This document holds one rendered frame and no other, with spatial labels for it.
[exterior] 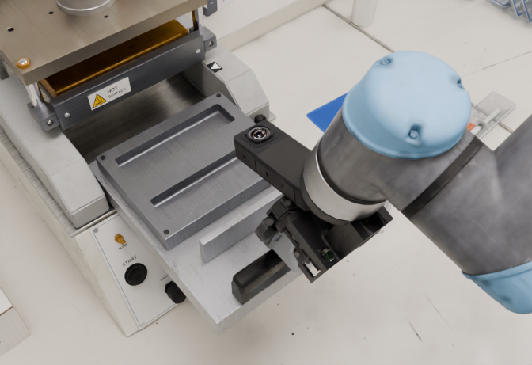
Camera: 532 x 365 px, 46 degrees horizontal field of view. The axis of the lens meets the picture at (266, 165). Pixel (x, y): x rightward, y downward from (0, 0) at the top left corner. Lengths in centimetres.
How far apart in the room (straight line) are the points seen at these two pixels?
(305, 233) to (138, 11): 41
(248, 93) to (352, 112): 50
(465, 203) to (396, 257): 61
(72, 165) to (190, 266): 21
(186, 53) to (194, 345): 42
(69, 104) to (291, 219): 37
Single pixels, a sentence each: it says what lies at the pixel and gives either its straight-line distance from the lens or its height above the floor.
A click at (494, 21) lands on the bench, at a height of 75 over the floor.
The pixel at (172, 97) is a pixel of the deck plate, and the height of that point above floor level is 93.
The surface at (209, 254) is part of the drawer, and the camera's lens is 73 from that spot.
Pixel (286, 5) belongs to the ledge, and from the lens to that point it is 140.
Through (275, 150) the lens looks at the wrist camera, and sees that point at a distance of 59.
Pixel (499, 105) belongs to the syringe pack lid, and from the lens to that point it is 128.
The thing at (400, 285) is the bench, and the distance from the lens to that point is 100.
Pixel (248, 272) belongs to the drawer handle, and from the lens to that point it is 69.
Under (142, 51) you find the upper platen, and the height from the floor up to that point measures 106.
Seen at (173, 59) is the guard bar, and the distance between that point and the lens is 89.
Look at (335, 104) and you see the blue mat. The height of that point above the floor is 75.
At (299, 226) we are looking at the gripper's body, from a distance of 58.
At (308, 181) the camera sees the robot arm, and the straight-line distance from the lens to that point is 51.
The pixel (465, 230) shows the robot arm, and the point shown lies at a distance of 43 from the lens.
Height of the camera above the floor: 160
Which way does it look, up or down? 49 degrees down
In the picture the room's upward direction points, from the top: straight up
